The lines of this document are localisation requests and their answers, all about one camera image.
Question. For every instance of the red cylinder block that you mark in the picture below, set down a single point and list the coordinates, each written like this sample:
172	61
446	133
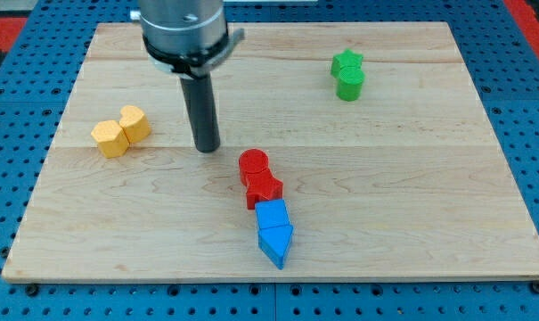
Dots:
252	161

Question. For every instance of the red star block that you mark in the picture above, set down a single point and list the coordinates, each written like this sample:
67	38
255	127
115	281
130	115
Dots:
262	187

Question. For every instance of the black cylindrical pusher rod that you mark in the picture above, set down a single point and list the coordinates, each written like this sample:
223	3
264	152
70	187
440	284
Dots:
201	108

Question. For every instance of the blue square block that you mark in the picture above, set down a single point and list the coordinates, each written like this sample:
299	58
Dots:
272	213

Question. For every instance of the yellow hexagon block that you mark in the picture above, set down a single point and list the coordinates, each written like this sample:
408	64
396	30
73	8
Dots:
110	138

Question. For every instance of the yellow heart block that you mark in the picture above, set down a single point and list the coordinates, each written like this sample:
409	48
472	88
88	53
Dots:
134	123

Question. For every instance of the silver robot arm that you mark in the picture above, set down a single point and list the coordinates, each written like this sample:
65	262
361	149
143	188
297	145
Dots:
190	38

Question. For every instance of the green star block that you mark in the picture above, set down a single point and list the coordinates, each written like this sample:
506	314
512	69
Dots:
343	60

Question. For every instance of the green cylinder block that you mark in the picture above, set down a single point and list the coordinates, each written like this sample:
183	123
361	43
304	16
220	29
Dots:
349	83

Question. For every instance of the blue triangle block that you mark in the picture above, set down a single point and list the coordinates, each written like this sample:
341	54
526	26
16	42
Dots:
275	243

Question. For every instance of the light wooden board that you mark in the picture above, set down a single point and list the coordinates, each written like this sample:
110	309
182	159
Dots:
350	153

